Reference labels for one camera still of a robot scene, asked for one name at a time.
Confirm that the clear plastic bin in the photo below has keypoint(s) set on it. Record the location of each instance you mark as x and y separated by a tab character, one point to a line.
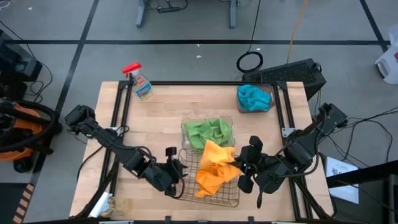
184	145

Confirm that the black aluminium table frame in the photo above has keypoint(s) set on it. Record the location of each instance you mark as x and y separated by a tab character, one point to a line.
202	83

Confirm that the grey desk leg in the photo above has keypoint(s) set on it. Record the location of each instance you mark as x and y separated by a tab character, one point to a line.
233	15
140	15

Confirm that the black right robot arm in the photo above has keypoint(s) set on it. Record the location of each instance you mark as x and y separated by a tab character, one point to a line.
301	149

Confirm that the black computer tower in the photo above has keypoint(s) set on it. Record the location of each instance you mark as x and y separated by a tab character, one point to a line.
289	73

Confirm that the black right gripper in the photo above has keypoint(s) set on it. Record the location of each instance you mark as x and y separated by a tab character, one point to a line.
253	165

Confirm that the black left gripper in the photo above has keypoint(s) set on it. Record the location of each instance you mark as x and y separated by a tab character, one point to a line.
169	177

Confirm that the white printed paper sheet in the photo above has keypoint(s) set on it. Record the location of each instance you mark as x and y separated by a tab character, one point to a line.
340	174

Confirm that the clear bottle with white cap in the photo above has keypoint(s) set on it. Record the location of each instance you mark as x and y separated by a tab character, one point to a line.
101	205

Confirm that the orange shop vacuum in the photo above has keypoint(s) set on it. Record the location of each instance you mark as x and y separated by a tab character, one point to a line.
21	124

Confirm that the black equipment stack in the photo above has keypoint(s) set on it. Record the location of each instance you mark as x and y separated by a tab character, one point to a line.
12	62

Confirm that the smoked grey plastic bin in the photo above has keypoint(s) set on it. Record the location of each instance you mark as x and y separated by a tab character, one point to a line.
272	99

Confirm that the black beam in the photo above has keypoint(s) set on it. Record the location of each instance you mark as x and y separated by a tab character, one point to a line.
367	174

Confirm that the spray bottle with red trigger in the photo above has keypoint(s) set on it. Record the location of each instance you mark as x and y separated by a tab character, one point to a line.
142	87

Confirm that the black power strip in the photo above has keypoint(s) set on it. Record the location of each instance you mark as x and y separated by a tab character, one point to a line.
169	9

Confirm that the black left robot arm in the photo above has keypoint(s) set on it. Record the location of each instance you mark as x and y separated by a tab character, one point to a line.
105	138

